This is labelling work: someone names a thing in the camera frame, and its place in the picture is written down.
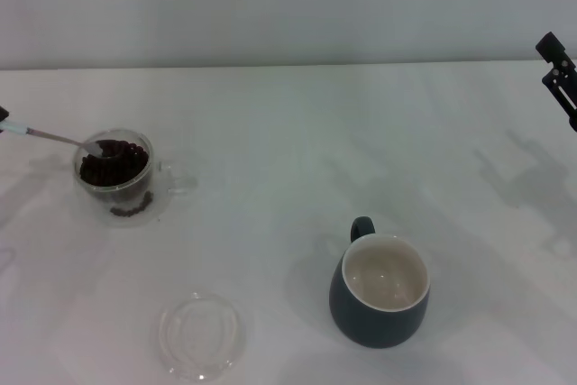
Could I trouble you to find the spoon with light blue handle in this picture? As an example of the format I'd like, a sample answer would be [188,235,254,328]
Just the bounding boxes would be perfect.
[0,119,120,161]

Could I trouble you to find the dark blue ceramic mug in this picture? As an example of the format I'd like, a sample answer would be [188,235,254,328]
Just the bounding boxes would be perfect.
[327,215,432,351]

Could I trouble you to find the dark coffee beans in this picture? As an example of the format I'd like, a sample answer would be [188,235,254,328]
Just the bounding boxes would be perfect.
[79,139,155,219]

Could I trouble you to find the double-walled glass cup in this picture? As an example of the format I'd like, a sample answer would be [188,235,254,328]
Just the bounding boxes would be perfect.
[73,128,199,229]

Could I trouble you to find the clear glass saucer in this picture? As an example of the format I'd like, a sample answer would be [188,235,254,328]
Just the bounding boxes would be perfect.
[157,291,249,382]

